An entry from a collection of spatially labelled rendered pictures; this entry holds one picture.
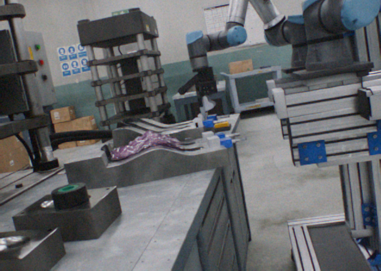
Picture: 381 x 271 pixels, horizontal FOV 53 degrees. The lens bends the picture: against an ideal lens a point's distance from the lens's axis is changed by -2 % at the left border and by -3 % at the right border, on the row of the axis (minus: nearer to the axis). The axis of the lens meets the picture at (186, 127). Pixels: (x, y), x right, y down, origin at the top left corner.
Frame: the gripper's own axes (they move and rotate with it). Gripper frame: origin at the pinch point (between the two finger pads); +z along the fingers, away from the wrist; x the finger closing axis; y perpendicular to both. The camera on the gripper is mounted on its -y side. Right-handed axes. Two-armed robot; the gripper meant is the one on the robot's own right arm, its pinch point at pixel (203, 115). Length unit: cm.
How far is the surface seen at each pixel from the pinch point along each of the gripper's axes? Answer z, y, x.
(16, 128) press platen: -10, -78, -19
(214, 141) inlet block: 3.8, 8.9, -40.9
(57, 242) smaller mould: 7, -16, -101
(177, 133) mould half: 3.2, -8.7, -17.8
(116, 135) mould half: 0.1, -33.6, -17.8
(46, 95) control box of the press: -21, -85, 22
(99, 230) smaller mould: 10, -11, -91
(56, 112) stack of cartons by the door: 14, -396, 553
